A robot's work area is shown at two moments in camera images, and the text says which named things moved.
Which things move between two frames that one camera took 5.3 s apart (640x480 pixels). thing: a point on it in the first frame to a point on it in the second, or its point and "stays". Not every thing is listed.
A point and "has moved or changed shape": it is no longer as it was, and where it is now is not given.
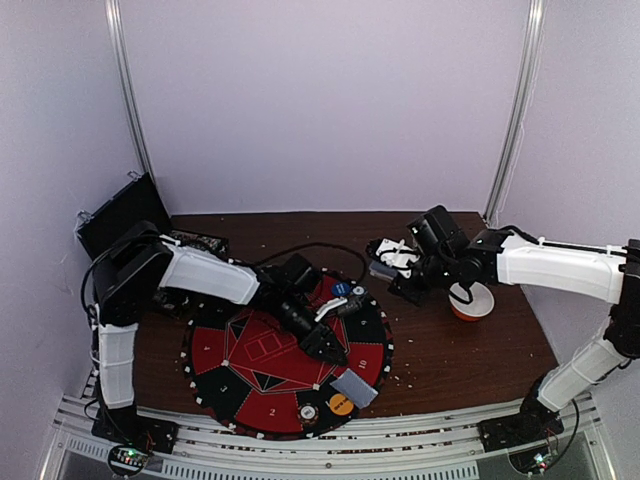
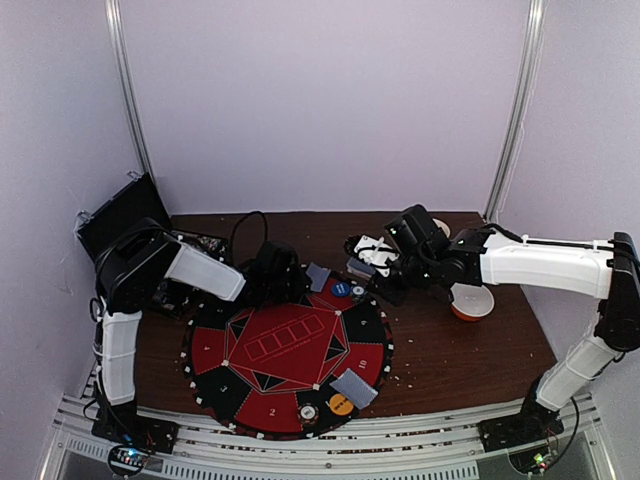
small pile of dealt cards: [350, 383] stays
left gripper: [313, 345] to [303, 285]
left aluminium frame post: [115, 21] stays
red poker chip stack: [308, 412] stays
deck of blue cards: [382, 270] has moved or changed shape
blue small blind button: [341, 288] stays
